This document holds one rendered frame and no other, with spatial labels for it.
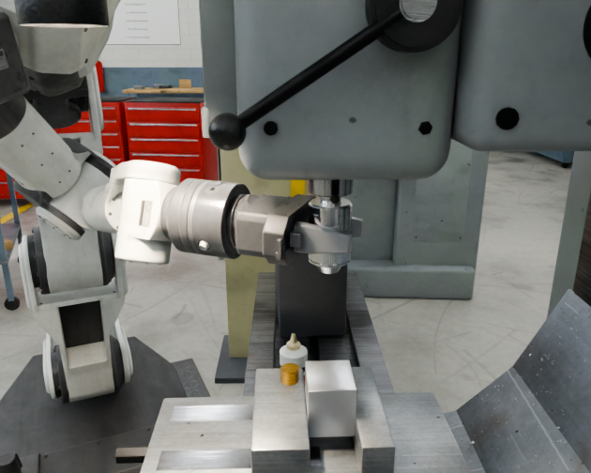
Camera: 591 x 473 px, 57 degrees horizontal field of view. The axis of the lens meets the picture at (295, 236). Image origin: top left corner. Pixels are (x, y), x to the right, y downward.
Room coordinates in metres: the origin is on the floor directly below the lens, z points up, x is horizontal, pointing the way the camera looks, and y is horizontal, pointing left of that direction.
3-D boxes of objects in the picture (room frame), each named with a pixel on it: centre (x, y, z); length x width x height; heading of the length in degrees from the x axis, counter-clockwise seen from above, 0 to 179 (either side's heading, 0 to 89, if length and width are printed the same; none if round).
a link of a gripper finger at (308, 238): (0.53, -0.03, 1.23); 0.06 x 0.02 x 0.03; 70
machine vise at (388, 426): (0.52, -0.01, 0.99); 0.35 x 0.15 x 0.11; 92
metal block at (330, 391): (0.52, -0.04, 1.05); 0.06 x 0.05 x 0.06; 2
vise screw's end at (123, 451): (0.51, 0.19, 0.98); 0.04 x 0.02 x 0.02; 92
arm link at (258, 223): (0.59, 0.05, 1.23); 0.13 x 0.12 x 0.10; 161
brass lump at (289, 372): (0.57, 0.01, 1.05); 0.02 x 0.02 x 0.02
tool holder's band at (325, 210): (0.56, -0.04, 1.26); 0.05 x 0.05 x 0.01
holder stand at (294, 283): (0.98, -0.02, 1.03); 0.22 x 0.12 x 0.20; 4
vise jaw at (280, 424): (0.52, 0.02, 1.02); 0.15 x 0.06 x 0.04; 2
